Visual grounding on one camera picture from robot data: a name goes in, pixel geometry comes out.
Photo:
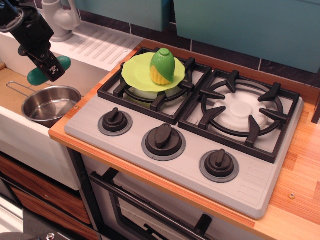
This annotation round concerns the light green plastic plate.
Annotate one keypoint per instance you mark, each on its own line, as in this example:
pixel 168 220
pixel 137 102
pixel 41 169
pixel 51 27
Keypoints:
pixel 136 73

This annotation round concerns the black burner grate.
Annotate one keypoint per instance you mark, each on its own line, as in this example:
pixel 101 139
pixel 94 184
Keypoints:
pixel 166 106
pixel 243 114

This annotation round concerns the dark green toy cucumber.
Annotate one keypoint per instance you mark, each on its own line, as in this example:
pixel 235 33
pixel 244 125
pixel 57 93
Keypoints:
pixel 35 75

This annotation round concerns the toy oven door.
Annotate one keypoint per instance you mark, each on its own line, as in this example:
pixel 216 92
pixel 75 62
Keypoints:
pixel 152 215

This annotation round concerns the black right stove knob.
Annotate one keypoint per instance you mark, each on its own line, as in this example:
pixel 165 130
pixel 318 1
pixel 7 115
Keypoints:
pixel 219 166

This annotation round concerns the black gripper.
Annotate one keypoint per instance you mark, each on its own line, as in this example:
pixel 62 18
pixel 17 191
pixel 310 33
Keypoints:
pixel 33 34

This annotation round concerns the black left burner grate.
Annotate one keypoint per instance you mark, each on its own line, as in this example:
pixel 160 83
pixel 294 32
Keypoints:
pixel 166 106

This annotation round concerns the toy corncob green husk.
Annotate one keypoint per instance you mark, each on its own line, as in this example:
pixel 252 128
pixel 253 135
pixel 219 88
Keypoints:
pixel 162 67

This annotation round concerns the stainless steel pot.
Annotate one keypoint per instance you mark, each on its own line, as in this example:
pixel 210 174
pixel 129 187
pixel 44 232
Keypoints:
pixel 47 106

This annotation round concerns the grey toy stove top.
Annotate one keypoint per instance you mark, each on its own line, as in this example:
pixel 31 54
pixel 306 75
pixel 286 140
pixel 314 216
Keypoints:
pixel 249 193

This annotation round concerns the black middle stove knob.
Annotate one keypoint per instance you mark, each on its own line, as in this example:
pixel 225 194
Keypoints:
pixel 163 143

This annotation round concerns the grey toy faucet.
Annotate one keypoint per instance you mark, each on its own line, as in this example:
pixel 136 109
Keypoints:
pixel 62 21

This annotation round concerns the black stove knob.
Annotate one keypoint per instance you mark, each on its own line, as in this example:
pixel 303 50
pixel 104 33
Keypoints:
pixel 219 166
pixel 115 123
pixel 163 143

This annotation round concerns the wooden drawer front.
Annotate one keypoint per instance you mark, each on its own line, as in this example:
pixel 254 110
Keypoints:
pixel 55 203

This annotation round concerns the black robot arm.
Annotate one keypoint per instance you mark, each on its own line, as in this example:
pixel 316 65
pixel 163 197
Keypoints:
pixel 24 22

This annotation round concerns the black left stove knob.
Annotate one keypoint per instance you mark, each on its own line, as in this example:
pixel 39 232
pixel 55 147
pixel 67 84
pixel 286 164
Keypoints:
pixel 115 123

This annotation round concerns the black right burner grate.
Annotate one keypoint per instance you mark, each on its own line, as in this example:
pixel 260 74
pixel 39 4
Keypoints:
pixel 243 114

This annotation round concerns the white toy sink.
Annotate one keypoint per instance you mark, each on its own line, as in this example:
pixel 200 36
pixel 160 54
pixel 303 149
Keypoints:
pixel 94 52

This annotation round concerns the teal cabinet left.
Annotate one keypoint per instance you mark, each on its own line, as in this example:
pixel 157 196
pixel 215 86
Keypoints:
pixel 150 14

